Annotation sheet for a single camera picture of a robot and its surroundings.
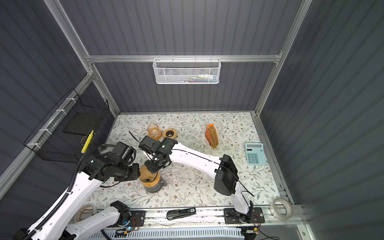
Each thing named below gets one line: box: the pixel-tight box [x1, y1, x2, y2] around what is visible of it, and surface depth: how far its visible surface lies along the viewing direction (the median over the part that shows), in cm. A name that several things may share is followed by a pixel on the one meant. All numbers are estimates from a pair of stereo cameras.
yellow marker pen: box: [80, 129, 94, 154], surface depth 72 cm
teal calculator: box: [245, 143, 267, 166], surface depth 96 cm
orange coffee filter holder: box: [205, 123, 219, 149], surface depth 100 cm
